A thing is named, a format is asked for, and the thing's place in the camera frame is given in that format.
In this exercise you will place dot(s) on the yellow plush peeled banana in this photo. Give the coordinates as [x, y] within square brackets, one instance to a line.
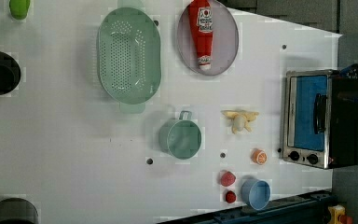
[241, 119]

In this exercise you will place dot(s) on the black toaster oven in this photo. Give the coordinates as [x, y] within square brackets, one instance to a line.
[320, 126]

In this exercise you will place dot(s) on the green metal cup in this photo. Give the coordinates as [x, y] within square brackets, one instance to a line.
[180, 138]

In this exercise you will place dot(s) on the large red strawberry toy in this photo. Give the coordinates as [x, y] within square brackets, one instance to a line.
[227, 179]

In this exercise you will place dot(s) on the green oval colander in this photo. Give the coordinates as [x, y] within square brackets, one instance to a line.
[129, 64]

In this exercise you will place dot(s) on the grey round plate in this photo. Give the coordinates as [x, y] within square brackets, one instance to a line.
[225, 41]

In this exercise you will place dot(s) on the orange slice toy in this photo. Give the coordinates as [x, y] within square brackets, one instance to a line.
[259, 156]

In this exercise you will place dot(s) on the small red strawberry toy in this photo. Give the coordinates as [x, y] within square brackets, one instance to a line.
[230, 197]

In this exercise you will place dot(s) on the red plush ketchup bottle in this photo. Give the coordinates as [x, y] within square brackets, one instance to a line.
[200, 16]

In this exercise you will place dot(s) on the blue cup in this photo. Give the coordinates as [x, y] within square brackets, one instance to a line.
[256, 193]

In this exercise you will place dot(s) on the green plastic object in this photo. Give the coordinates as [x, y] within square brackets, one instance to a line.
[19, 8]

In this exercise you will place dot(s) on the dark grey cylinder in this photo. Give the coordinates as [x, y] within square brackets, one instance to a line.
[18, 211]

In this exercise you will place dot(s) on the blue metal frame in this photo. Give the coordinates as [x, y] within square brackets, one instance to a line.
[307, 208]

